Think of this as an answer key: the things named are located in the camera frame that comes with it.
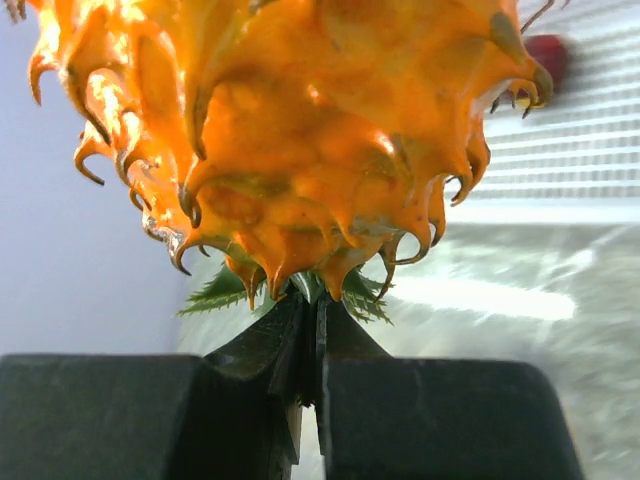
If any white perforated plastic basket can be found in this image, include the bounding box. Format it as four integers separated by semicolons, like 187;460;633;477
447;0;639;224

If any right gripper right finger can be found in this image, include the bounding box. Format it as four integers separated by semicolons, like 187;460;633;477
316;296;583;480

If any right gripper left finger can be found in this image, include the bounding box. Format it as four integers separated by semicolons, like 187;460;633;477
1;292;305;479

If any red apple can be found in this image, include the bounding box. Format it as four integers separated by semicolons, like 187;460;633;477
500;34;570;108

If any orange spiky pineapple toy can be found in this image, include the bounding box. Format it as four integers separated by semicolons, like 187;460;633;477
5;1;555;321

